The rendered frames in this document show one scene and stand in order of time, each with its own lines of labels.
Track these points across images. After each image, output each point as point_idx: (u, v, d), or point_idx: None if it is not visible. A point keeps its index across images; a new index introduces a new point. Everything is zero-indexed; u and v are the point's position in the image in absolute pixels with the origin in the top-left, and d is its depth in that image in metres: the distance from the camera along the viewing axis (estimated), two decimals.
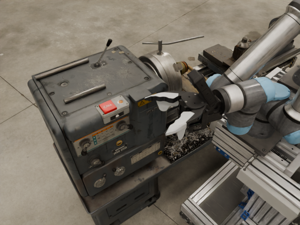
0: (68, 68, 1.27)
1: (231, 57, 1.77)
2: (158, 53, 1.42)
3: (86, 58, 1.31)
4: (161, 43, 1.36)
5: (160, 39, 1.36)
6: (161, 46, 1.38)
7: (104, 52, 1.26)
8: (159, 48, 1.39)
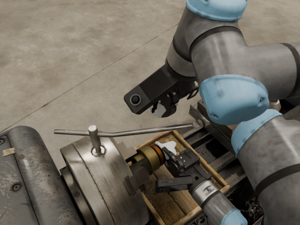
0: None
1: None
2: (95, 150, 0.65)
3: None
4: (95, 136, 0.59)
5: (93, 126, 0.59)
6: (97, 139, 0.61)
7: None
8: (93, 144, 0.61)
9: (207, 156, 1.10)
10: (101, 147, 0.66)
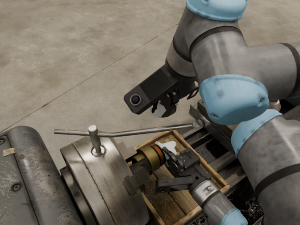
0: None
1: None
2: (95, 150, 0.65)
3: None
4: (95, 136, 0.59)
5: (93, 126, 0.59)
6: (97, 139, 0.61)
7: None
8: (93, 144, 0.61)
9: (207, 156, 1.10)
10: (101, 147, 0.66)
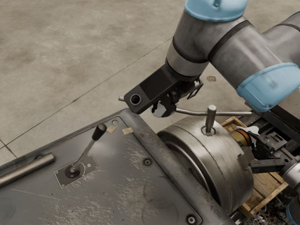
0: (2, 184, 0.54)
1: None
2: (211, 131, 0.68)
3: (49, 155, 0.58)
4: (208, 110, 0.64)
5: (211, 108, 0.62)
6: (206, 115, 0.65)
7: (87, 152, 0.52)
8: None
9: None
10: (207, 134, 0.67)
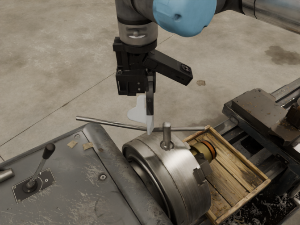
0: None
1: (284, 121, 1.06)
2: (170, 145, 0.70)
3: (8, 171, 0.60)
4: None
5: (165, 125, 0.64)
6: (163, 131, 0.68)
7: (40, 168, 0.55)
8: None
9: (243, 152, 1.16)
10: (165, 148, 0.70)
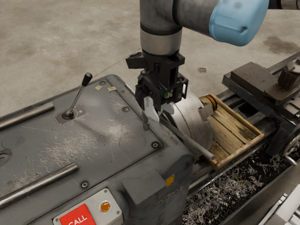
0: (14, 122, 0.71)
1: (276, 85, 1.20)
2: None
3: (50, 103, 0.75)
4: None
5: None
6: None
7: (78, 96, 0.70)
8: (141, 113, 0.66)
9: None
10: None
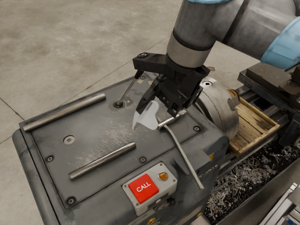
0: (75, 110, 0.83)
1: (289, 81, 1.33)
2: (210, 84, 0.98)
3: (102, 94, 0.87)
4: (164, 127, 0.79)
5: (158, 126, 0.78)
6: (168, 125, 0.80)
7: (130, 88, 0.82)
8: None
9: None
10: (206, 85, 0.97)
